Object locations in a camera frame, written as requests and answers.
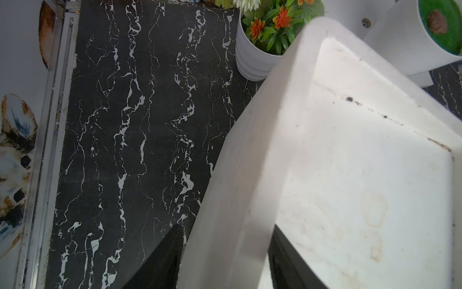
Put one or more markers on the white tiered display stand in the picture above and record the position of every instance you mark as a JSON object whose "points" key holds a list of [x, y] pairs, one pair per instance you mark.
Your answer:
{"points": [[367, 20]]}

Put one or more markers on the white pot green moss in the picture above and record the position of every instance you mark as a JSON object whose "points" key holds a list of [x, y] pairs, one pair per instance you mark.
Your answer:
{"points": [[416, 51]]}

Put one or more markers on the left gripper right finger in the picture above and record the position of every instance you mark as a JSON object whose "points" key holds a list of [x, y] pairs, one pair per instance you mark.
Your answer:
{"points": [[288, 269]]}

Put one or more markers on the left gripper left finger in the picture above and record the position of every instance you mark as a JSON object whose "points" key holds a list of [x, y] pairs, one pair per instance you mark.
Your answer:
{"points": [[161, 269]]}

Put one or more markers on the white pot orange flowers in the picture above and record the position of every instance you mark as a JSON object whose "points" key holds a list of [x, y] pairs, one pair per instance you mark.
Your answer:
{"points": [[265, 31]]}

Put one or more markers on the white plastic drawer cabinet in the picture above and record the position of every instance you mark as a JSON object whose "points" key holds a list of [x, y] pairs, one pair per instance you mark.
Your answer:
{"points": [[358, 167]]}

